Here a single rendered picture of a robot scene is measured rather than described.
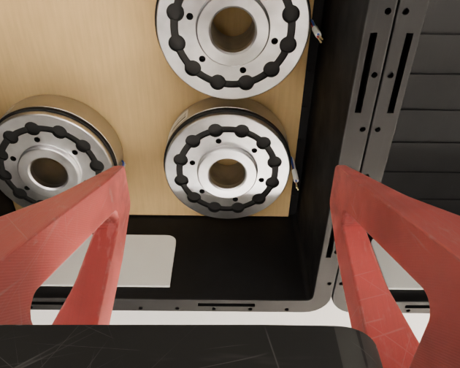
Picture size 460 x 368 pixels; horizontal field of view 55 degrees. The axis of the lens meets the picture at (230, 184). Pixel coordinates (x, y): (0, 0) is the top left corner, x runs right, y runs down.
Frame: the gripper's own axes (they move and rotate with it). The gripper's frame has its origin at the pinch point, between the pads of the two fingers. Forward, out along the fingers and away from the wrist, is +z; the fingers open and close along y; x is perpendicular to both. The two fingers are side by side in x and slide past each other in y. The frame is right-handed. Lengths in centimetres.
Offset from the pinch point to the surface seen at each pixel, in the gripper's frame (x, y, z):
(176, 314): 51, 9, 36
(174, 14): 0.3, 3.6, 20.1
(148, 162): 13.6, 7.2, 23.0
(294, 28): 1.2, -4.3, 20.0
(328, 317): 52, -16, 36
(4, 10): 0.8, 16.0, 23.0
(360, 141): 5.6, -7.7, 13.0
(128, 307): 20.8, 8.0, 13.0
